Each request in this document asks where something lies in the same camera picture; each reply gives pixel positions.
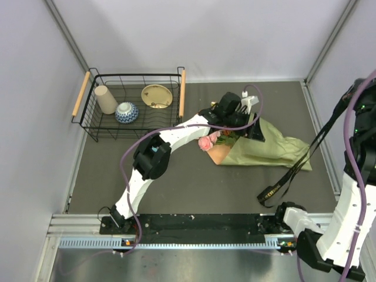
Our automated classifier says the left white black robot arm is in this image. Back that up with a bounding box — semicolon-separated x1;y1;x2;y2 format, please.
110;90;263;233

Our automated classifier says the black wire dish basket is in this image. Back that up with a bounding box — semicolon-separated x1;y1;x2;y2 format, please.
71;66;186;142

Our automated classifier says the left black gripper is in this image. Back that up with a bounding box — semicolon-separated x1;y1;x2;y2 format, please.
224;110;264;142

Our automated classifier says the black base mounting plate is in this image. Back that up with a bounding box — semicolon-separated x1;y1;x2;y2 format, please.
99;213;283;236

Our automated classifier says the black gold-lettered ribbon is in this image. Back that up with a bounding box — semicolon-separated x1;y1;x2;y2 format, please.
257;89;356;209

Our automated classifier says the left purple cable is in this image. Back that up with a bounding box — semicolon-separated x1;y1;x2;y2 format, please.
111;84;263;259

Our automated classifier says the beige paper cup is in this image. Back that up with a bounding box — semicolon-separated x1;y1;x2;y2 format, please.
94;85;118;115

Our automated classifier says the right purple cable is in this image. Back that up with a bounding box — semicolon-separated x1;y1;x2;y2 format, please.
281;69;376;282

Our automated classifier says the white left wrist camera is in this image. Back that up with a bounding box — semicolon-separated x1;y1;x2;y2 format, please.
240;90;259;114

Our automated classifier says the yellow ceramic plate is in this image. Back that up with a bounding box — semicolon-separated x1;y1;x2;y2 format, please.
141;85;173;109

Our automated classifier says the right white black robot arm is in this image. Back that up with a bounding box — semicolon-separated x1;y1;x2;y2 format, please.
274;73;375;281

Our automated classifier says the purple cable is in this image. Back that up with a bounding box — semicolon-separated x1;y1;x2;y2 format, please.
111;84;263;259
281;69;376;282

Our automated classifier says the white slotted cable duct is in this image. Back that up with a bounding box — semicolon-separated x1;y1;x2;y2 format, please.
58;235;295;250

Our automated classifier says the pink flower bunch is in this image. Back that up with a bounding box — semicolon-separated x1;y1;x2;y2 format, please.
198;130;239;152

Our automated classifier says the green orange wrapping paper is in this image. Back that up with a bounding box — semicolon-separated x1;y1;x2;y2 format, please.
207;118;308;167

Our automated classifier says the blue white patterned bowl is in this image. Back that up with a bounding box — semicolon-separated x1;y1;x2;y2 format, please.
115;102;139;124

